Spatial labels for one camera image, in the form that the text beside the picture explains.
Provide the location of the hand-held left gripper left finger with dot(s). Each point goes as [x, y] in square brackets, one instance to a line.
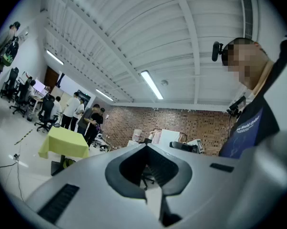
[93, 187]

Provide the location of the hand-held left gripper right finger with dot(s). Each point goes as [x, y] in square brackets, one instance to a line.
[205, 187]

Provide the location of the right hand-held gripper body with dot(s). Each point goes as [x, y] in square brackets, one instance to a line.
[198, 145]

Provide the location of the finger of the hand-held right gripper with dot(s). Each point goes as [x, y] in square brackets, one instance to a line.
[181, 146]

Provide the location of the white box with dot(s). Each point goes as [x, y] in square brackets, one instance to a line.
[171, 138]

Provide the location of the clothes rack with garments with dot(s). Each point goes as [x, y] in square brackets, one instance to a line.
[156, 135]

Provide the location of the white plastic container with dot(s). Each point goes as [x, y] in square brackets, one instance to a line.
[137, 135]

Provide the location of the yellow-green cloth covered table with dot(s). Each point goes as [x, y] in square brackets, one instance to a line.
[63, 142]

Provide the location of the black chest-mounted device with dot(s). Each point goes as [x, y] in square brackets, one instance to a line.
[237, 105]

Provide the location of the person's navy t-shirt torso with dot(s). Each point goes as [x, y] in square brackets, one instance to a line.
[253, 120]

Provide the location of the round smoke detector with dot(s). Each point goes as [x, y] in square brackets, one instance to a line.
[164, 82]

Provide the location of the long ceiling light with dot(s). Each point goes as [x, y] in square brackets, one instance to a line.
[54, 57]
[152, 85]
[104, 95]

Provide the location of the dark waste bin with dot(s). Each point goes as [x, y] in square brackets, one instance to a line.
[29, 116]

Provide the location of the person's head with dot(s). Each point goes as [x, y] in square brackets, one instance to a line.
[249, 63]

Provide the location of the wooden office desk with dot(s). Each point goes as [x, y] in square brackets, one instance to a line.
[37, 100]

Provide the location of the lit computer monitor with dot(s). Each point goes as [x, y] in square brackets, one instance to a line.
[40, 87]

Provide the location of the brown wooden door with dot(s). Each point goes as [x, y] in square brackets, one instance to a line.
[51, 79]

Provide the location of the black green backpack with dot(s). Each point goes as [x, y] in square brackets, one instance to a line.
[10, 52]

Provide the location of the black head-mounted camera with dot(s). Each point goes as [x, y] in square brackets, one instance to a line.
[215, 51]

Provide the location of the white wall notice panel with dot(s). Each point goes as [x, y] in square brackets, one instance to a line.
[23, 33]

